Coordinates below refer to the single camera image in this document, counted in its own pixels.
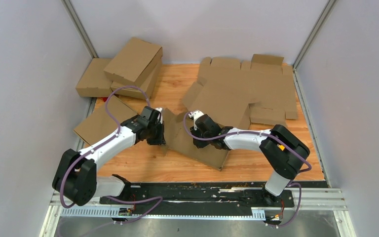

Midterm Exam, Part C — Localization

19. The cardboard box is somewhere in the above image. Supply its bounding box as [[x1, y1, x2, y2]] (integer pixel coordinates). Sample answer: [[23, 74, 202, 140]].
[[162, 81, 251, 170], [104, 37, 163, 86], [111, 60, 163, 99], [74, 96, 137, 145], [76, 58, 113, 98]]

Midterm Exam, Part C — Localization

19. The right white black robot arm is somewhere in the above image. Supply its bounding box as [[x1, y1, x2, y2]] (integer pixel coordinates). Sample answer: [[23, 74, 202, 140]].
[[184, 110, 312, 206]]

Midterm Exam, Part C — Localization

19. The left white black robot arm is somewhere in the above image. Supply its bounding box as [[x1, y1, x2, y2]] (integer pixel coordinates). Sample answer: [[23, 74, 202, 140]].
[[52, 106, 166, 208]]

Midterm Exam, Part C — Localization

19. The flat cardboard sheet underneath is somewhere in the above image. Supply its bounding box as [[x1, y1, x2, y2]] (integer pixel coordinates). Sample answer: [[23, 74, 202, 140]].
[[198, 54, 298, 125]]

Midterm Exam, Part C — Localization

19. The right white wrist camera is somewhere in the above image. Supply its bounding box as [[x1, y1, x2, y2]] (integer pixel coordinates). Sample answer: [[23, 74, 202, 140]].
[[188, 110, 204, 127]]

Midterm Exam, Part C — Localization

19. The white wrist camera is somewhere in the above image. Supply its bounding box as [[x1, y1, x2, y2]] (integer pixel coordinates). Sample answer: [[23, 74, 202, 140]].
[[188, 110, 204, 127], [155, 107, 163, 124]]

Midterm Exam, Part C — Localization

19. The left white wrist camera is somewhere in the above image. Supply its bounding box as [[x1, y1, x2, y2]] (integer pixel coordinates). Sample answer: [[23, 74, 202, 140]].
[[155, 107, 163, 124]]

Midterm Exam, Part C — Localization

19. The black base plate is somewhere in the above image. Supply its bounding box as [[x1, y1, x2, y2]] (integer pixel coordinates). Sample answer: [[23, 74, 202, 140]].
[[99, 181, 329, 217]]

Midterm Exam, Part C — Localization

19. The aluminium slotted rail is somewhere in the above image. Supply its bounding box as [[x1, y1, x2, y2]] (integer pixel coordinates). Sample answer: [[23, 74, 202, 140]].
[[50, 184, 266, 221]]

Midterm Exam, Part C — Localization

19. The left aluminium corner post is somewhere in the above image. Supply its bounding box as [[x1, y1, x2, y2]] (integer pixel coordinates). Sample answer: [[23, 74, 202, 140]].
[[61, 0, 99, 58]]

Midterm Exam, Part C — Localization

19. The aluminium corner post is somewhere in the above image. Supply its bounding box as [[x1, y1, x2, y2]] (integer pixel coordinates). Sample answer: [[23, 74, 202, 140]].
[[61, 0, 99, 58], [293, 0, 338, 71]]

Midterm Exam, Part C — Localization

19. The right aluminium corner post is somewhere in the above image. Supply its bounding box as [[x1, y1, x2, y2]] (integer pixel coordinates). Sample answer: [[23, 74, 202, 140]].
[[293, 0, 338, 71]]

